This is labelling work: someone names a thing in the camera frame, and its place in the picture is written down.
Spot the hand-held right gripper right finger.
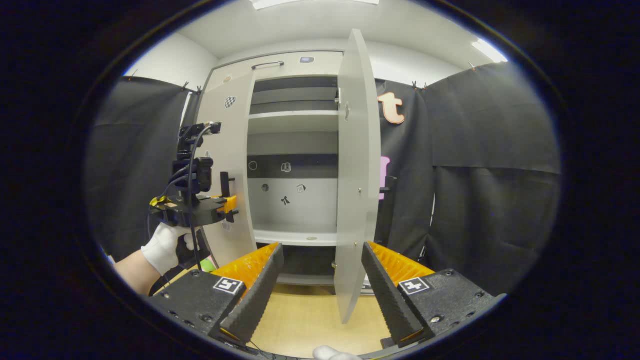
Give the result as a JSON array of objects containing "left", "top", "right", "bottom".
[{"left": 361, "top": 241, "right": 507, "bottom": 349}]

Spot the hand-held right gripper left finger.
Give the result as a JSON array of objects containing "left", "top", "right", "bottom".
[{"left": 147, "top": 243, "right": 286, "bottom": 347}]

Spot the beige cabinet door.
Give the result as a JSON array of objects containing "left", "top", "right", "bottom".
[
  {"left": 197, "top": 70, "right": 259, "bottom": 269},
  {"left": 333, "top": 28, "right": 382, "bottom": 325}
]

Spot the beige double-door shoe cabinet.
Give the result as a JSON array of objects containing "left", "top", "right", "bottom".
[{"left": 199, "top": 50, "right": 347, "bottom": 288}]

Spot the white cabinet shelf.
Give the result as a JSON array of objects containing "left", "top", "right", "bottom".
[
  {"left": 248, "top": 110, "right": 340, "bottom": 135},
  {"left": 252, "top": 222, "right": 339, "bottom": 247}
]

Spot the beige cabinet drawer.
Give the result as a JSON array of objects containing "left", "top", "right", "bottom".
[{"left": 207, "top": 51, "right": 345, "bottom": 94}]

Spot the black backdrop cloth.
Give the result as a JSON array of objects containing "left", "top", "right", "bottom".
[{"left": 85, "top": 62, "right": 561, "bottom": 296}]

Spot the wide ceiling light panel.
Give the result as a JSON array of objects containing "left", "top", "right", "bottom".
[{"left": 250, "top": 0, "right": 381, "bottom": 11}]

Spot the narrow ceiling light panel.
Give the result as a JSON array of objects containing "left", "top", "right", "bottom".
[{"left": 471, "top": 39, "right": 508, "bottom": 63}]

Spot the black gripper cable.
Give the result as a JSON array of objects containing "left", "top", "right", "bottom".
[{"left": 147, "top": 122, "right": 223, "bottom": 274}]

